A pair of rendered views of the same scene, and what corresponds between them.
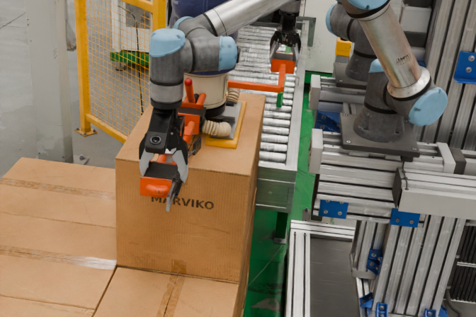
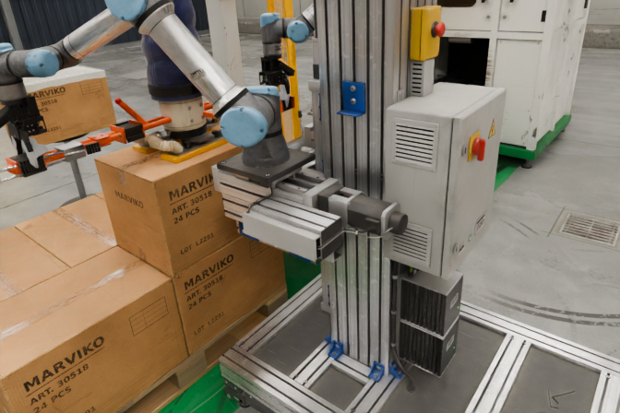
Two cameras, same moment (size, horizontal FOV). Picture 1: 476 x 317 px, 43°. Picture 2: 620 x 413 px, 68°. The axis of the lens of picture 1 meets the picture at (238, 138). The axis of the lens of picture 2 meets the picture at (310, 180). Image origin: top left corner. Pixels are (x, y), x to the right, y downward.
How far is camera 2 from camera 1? 1.49 m
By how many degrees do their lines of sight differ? 32
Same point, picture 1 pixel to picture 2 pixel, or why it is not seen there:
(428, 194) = (259, 219)
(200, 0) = (146, 38)
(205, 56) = (16, 63)
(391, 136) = (256, 161)
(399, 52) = (188, 66)
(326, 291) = (313, 319)
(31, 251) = (87, 224)
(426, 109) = (231, 127)
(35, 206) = not seen: hidden behind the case
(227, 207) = (149, 208)
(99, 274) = (101, 247)
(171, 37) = not seen: outside the picture
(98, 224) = not seen: hidden behind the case
